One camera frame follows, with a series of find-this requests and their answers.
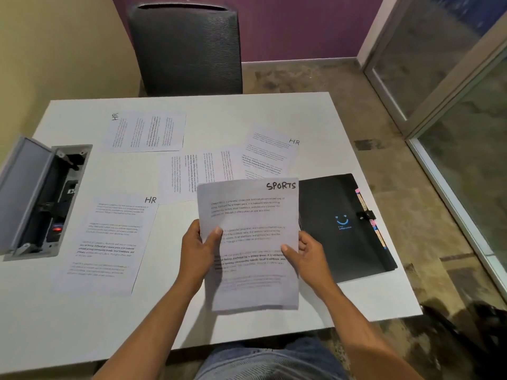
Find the person's left thumb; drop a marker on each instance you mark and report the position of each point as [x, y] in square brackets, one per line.
[214, 238]

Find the person's grey shorts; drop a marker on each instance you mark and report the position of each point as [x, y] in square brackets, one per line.
[273, 362]

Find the black mesh office chair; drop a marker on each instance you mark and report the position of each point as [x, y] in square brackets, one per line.
[186, 51]

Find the white printed paper sheet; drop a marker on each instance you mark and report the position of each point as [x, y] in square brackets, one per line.
[107, 245]
[146, 131]
[269, 154]
[186, 174]

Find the glass door with pale frame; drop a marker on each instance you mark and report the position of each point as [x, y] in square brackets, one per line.
[427, 51]

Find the person's right forearm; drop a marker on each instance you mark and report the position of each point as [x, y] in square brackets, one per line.
[364, 336]

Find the white paper with bold heading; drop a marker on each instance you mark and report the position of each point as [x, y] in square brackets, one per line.
[249, 217]

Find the glass wall panel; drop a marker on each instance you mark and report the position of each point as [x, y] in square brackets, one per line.
[471, 162]

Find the person's right thumb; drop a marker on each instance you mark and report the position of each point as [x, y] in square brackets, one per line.
[290, 252]

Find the person's left forearm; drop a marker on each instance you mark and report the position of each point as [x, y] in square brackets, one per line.
[152, 332]

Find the person's left hand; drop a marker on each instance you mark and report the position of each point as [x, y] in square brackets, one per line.
[193, 257]

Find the grey table socket box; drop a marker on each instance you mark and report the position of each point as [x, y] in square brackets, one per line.
[35, 197]

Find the person's right hand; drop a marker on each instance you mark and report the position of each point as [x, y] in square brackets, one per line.
[315, 265]

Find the black folder with colour tabs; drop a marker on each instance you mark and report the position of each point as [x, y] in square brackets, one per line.
[340, 229]

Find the black chair base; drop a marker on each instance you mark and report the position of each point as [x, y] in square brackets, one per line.
[471, 344]

